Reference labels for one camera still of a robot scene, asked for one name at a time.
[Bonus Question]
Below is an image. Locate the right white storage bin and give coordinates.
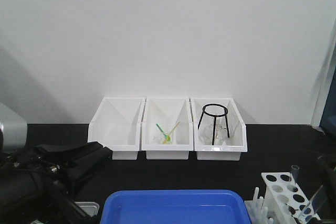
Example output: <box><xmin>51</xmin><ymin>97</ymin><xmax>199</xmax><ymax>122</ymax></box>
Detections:
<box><xmin>190</xmin><ymin>98</ymin><xmax>248</xmax><ymax>161</ymax></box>

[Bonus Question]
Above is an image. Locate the white test tube rack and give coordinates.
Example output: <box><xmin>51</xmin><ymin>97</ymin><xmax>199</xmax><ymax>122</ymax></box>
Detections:
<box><xmin>245</xmin><ymin>172</ymin><xmax>320</xmax><ymax>223</ymax></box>

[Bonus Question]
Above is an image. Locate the blue-grey pegboard drying rack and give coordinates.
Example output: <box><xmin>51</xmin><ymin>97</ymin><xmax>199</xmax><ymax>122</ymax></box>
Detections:
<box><xmin>320</xmin><ymin>73</ymin><xmax>336</xmax><ymax>137</ymax></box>

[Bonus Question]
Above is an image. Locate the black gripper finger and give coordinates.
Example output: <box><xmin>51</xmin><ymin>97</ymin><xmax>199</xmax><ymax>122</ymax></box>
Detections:
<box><xmin>317</xmin><ymin>155</ymin><xmax>335</xmax><ymax>223</ymax></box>

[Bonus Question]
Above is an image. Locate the white storage bin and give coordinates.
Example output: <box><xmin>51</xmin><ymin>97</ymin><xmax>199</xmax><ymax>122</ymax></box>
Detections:
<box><xmin>141</xmin><ymin>98</ymin><xmax>194</xmax><ymax>160</ymax></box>
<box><xmin>88</xmin><ymin>97</ymin><xmax>146</xmax><ymax>161</ymax></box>
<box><xmin>190</xmin><ymin>98</ymin><xmax>248</xmax><ymax>161</ymax></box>

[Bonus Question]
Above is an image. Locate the left white storage bin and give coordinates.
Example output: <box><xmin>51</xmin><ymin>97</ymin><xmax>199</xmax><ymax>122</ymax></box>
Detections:
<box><xmin>88</xmin><ymin>97</ymin><xmax>146</xmax><ymax>161</ymax></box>

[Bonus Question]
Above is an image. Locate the middle white storage bin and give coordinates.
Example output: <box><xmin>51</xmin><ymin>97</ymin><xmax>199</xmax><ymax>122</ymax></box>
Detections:
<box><xmin>141</xmin><ymin>98</ymin><xmax>194</xmax><ymax>160</ymax></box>

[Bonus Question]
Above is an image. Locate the black wire tripod stand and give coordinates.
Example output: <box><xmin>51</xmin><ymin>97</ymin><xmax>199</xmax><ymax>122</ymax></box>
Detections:
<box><xmin>197</xmin><ymin>103</ymin><xmax>230</xmax><ymax>140</ymax></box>

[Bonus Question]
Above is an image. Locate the clear glass test tube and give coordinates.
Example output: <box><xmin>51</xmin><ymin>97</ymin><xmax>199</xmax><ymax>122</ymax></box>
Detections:
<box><xmin>298</xmin><ymin>186</ymin><xmax>325</xmax><ymax>223</ymax></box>

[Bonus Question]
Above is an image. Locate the clear glass flask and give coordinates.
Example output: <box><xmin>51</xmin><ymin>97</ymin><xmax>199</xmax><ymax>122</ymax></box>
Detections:
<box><xmin>199</xmin><ymin>123</ymin><xmax>228</xmax><ymax>145</ymax></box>

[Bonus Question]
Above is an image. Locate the test tube in rack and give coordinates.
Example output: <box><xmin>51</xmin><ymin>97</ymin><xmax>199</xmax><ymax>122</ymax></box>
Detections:
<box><xmin>290</xmin><ymin>165</ymin><xmax>300</xmax><ymax>192</ymax></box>

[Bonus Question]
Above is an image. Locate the green plastic spoon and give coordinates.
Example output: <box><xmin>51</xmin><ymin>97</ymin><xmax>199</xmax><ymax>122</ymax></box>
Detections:
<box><xmin>156</xmin><ymin>124</ymin><xmax>171</xmax><ymax>142</ymax></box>

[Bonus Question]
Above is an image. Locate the blue plastic tray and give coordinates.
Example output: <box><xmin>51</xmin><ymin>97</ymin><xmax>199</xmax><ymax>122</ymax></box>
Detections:
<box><xmin>100</xmin><ymin>189</ymin><xmax>251</xmax><ymax>223</ymax></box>

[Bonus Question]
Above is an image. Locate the grey metal tray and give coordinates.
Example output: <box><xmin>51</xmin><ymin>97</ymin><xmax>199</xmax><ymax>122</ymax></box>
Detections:
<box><xmin>75</xmin><ymin>201</ymin><xmax>100</xmax><ymax>217</ymax></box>

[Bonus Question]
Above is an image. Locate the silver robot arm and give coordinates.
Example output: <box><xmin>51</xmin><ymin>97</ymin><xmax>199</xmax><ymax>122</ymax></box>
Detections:
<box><xmin>1</xmin><ymin>104</ymin><xmax>112</xmax><ymax>223</ymax></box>

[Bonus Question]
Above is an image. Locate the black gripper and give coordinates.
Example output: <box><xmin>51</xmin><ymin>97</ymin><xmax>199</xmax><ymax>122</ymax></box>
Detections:
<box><xmin>1</xmin><ymin>142</ymin><xmax>112</xmax><ymax>223</ymax></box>

